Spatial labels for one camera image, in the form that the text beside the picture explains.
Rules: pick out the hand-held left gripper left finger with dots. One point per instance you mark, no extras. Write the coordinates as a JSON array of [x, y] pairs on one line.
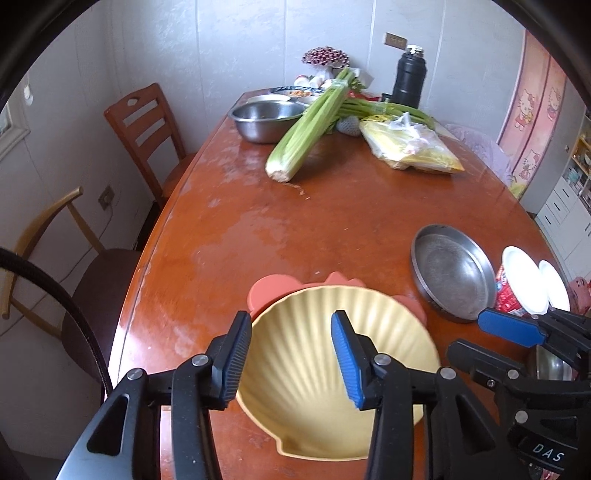
[[233, 364]]

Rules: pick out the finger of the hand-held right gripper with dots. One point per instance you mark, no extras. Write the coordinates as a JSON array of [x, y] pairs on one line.
[[485, 364], [508, 325]]

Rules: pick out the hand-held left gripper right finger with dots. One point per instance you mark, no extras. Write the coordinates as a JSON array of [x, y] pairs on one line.
[[346, 364]]

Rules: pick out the red instant noodle bowl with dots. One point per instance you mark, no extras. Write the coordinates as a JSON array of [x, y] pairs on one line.
[[521, 281]]

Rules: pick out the yellow shell-shaped plate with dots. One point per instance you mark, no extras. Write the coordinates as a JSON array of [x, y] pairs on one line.
[[300, 337]]

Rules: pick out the steel bowl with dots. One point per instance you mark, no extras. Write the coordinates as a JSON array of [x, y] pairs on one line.
[[551, 367]]

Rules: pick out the white bowl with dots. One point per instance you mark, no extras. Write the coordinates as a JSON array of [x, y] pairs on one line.
[[554, 286]]

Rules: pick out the round steel plate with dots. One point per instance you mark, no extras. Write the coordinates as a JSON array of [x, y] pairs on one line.
[[452, 272]]

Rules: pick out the pink plate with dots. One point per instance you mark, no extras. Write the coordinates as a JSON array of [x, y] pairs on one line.
[[265, 290]]

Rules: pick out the pink stool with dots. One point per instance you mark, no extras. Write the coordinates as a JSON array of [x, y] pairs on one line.
[[581, 295]]

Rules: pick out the white display cabinet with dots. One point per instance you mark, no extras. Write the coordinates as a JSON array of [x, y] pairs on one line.
[[568, 203]]

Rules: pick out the dark seat chair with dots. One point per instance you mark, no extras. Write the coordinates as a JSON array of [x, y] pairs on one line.
[[106, 286]]

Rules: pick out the purple cloth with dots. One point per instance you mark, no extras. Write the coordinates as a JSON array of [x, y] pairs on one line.
[[480, 147]]

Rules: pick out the yellow plastic bag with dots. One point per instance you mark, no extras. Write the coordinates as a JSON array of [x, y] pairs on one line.
[[415, 152]]

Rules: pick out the pink cartoon cat curtain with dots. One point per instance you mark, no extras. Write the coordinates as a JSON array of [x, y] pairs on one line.
[[531, 115]]

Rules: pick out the celery bunch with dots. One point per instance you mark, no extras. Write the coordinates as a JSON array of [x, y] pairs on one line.
[[300, 138]]

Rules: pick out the foam-wrapped fruit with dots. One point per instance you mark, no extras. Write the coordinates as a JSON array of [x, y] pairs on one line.
[[349, 125]]

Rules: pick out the bundle of green stalks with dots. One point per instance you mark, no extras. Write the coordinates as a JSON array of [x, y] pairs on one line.
[[392, 110]]

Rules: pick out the steel basin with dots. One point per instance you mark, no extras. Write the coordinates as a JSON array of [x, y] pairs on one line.
[[263, 117]]

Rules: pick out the wooden slatted chair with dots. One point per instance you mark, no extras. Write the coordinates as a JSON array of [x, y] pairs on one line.
[[138, 124]]

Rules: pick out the black thermos bottle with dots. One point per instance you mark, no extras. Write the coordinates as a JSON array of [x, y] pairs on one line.
[[408, 78]]

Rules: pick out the white plate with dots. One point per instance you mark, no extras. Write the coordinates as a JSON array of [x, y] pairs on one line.
[[268, 98]]

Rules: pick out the patterned bowl with food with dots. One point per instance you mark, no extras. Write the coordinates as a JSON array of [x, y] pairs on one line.
[[295, 91]]

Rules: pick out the dark red flower ornament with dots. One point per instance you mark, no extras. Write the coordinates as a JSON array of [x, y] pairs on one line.
[[325, 56]]

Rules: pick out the framed picture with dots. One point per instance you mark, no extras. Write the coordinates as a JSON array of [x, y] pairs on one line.
[[11, 134]]

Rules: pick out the wall power outlet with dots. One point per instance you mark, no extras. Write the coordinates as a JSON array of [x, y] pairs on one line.
[[106, 196]]

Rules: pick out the brass wall switch plate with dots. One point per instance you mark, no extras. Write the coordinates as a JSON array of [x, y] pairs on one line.
[[395, 40]]

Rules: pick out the white wall switch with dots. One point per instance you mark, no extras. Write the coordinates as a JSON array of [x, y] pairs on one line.
[[28, 94]]

